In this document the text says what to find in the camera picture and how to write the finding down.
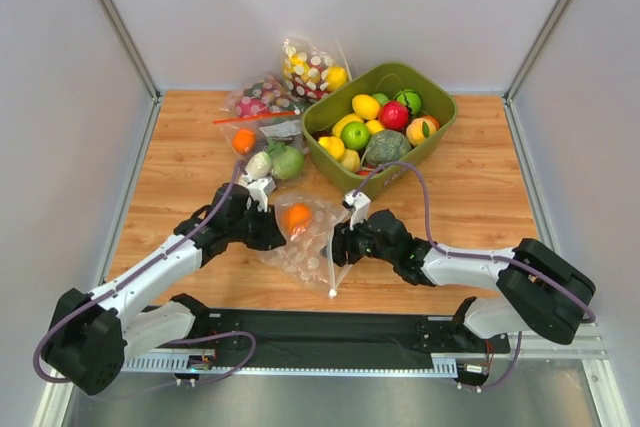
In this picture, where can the fake bumpy green fruit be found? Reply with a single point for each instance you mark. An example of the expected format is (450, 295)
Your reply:
(381, 98)

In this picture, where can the polka dot bag with lemon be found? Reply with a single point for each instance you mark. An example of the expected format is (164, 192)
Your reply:
(312, 72)

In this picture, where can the fake red apple in bin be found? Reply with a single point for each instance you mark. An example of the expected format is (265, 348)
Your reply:
(366, 172)

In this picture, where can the fake striped watermelon ball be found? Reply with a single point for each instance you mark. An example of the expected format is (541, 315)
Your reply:
(410, 99)

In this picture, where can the fake yellow quince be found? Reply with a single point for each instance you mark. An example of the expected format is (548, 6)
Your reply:
(350, 161)

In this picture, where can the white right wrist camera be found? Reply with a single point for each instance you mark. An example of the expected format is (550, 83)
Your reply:
(357, 204)

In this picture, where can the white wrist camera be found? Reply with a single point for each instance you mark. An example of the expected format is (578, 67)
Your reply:
(357, 204)
(259, 189)

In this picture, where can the clear bag with orange zipper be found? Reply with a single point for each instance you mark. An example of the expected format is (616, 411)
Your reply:
(280, 127)

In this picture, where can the clear zip bag with fruit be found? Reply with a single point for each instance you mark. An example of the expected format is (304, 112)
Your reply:
(305, 255)

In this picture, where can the fake green apple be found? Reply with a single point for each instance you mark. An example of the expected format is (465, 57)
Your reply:
(355, 135)

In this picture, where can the fake yellow peach with leaf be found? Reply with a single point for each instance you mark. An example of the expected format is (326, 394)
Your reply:
(419, 130)

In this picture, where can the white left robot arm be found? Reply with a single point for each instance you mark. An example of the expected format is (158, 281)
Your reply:
(93, 334)

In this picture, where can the fake orange in bin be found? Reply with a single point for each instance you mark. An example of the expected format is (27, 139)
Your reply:
(433, 120)

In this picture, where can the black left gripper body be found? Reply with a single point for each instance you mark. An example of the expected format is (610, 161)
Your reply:
(270, 229)

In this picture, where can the polka dot bag with strawberry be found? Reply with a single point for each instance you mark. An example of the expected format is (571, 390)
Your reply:
(261, 95)

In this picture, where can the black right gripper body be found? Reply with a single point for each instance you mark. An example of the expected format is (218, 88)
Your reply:
(342, 244)

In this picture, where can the fake netted melon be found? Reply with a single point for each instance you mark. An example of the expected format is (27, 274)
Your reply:
(386, 146)

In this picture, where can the fake yellow pear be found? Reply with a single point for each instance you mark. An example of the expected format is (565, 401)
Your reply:
(374, 126)
(333, 145)

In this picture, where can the fake orange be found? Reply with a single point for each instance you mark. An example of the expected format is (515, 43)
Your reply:
(297, 217)
(243, 141)
(433, 120)

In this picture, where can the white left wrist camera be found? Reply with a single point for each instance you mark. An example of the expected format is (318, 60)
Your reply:
(259, 189)

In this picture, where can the green plastic bin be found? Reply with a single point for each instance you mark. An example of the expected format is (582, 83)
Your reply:
(388, 78)

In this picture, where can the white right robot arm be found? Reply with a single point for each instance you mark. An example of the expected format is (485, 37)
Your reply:
(537, 289)

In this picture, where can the fake yellow lemon from bag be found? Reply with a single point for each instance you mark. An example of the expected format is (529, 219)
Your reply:
(366, 107)

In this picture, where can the fake red peach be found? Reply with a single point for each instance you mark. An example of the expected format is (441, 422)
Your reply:
(394, 116)

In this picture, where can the fake green cabbage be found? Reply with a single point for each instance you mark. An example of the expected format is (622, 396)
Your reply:
(287, 160)

